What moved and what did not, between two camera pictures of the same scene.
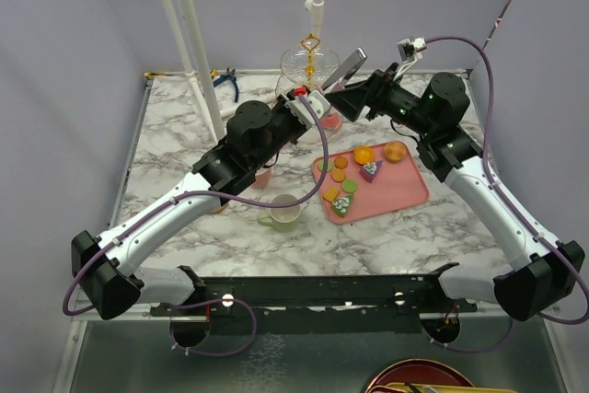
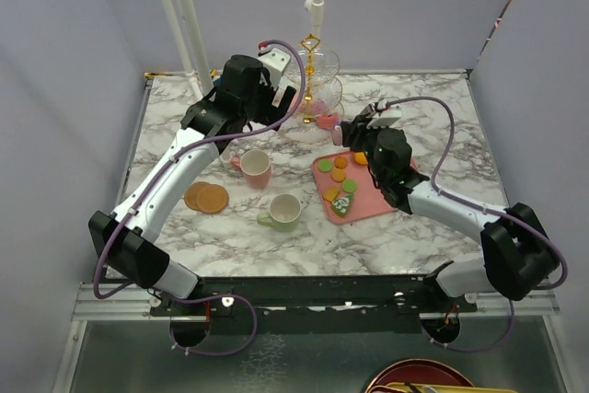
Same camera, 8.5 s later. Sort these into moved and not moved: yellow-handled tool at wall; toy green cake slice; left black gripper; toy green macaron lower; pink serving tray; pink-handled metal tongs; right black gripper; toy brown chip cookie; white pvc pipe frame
Moved: pink-handled metal tongs; left black gripper; right black gripper
Not moved: toy green cake slice; toy green macaron lower; white pvc pipe frame; toy brown chip cookie; yellow-handled tool at wall; pink serving tray
